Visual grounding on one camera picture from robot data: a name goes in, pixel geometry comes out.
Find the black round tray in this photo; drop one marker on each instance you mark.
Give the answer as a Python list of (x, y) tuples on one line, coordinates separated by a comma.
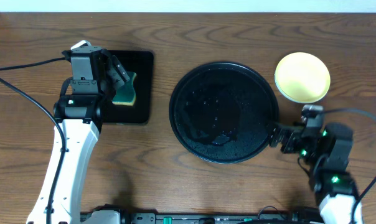
[(219, 112)]

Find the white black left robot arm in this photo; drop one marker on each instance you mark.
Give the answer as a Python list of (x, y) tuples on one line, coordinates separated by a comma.
[(78, 114)]

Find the mint plate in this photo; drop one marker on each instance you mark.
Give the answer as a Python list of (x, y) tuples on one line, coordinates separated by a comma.
[(284, 89)]

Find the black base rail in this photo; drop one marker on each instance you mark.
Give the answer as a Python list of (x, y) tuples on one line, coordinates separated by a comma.
[(267, 214)]

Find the yellow plate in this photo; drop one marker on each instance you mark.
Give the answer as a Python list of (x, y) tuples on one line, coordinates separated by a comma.
[(308, 76)]

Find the black rectangular tray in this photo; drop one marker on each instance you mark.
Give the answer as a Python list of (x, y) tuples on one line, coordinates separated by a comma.
[(141, 63)]

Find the green yellow sponge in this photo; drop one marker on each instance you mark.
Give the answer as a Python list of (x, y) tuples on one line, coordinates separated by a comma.
[(126, 95)]

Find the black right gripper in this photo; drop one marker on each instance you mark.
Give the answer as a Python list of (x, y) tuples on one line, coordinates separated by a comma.
[(288, 147)]

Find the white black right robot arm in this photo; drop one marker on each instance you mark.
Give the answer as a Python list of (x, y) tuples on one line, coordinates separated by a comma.
[(325, 148)]

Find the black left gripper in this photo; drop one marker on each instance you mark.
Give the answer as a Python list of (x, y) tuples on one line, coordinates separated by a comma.
[(114, 76)]

